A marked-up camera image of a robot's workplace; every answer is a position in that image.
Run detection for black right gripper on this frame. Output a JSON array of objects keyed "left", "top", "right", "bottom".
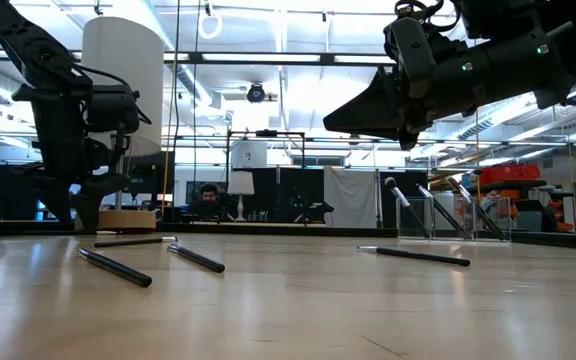
[{"left": 323, "top": 17, "right": 494, "bottom": 151}]

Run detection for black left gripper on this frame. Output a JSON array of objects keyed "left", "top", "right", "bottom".
[{"left": 11, "top": 83, "right": 142, "bottom": 231}]

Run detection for angled tip makeup brush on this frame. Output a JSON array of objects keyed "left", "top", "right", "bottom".
[{"left": 76, "top": 247, "right": 154, "bottom": 289}]

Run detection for round head makeup brush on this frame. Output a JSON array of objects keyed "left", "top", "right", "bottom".
[{"left": 384, "top": 176, "right": 432, "bottom": 240}]

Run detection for thick black makeup brush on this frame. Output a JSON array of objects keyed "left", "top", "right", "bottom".
[{"left": 416, "top": 183, "right": 473, "bottom": 241}]

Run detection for brown bristle makeup brush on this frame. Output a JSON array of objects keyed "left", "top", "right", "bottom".
[{"left": 446, "top": 176, "right": 509, "bottom": 242}]

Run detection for white hanging sheet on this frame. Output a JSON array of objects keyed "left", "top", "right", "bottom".
[{"left": 323, "top": 165, "right": 379, "bottom": 230}]

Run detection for black partition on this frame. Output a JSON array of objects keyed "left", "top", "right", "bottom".
[{"left": 172, "top": 166, "right": 429, "bottom": 225}]

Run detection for white square panel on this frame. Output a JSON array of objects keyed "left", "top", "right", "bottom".
[{"left": 230, "top": 140, "right": 269, "bottom": 169}]

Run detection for white shade wooden base lamp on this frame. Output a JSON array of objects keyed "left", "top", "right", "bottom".
[{"left": 74, "top": 16, "right": 166, "bottom": 234}]

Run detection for person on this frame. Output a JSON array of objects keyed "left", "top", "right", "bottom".
[{"left": 190, "top": 182, "right": 229, "bottom": 222}]

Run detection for small white table lamp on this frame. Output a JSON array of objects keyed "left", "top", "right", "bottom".
[{"left": 226, "top": 170, "right": 256, "bottom": 223}]

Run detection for red storage bins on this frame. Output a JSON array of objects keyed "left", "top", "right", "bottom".
[{"left": 478, "top": 163, "right": 542, "bottom": 186}]

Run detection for clear acrylic brush holder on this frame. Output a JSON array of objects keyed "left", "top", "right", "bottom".
[{"left": 396, "top": 195, "right": 513, "bottom": 244}]

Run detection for black background frame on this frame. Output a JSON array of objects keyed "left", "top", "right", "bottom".
[{"left": 225, "top": 128, "right": 308, "bottom": 227}]

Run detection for black overhead camera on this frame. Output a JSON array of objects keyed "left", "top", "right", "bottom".
[{"left": 245, "top": 81, "right": 268, "bottom": 105}]

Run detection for black aluminium table frame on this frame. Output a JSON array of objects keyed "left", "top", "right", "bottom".
[{"left": 0, "top": 47, "right": 576, "bottom": 252}]

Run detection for white hanging ring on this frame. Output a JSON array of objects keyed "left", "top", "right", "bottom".
[{"left": 197, "top": 10, "right": 224, "bottom": 41}]

